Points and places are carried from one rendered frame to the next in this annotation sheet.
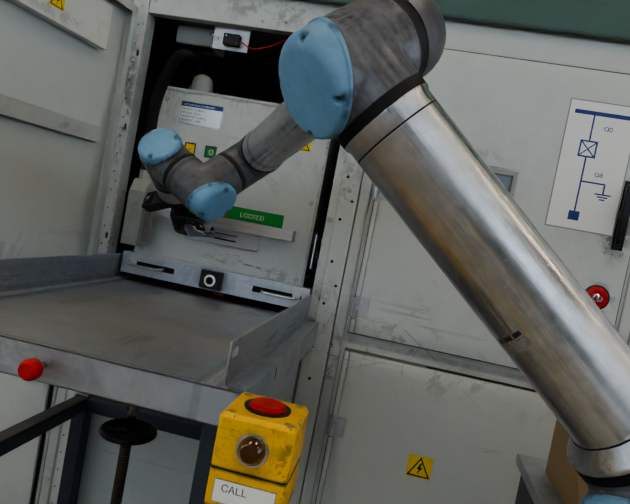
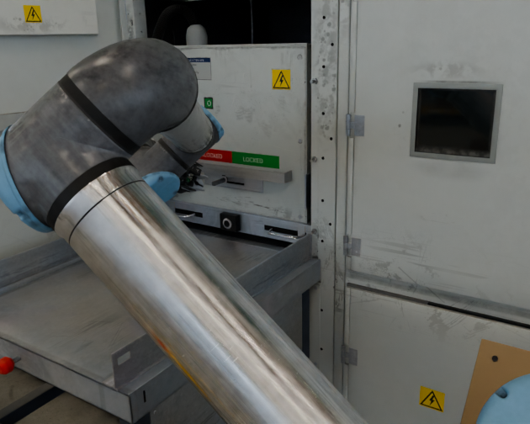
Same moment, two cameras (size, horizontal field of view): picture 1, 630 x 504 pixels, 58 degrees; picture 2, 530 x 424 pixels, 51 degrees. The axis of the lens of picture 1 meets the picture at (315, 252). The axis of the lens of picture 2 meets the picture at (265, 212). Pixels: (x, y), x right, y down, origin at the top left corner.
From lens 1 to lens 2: 60 cm
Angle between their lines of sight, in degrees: 28
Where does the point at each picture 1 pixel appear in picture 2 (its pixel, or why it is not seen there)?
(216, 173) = (152, 163)
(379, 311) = (371, 249)
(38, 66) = (38, 75)
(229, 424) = not seen: outside the picture
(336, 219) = (320, 158)
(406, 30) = (76, 124)
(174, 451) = not seen: hidden behind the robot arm
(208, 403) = (109, 400)
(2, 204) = not seen: hidden behind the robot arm
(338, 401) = (347, 333)
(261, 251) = (266, 192)
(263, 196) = (258, 139)
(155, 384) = (77, 380)
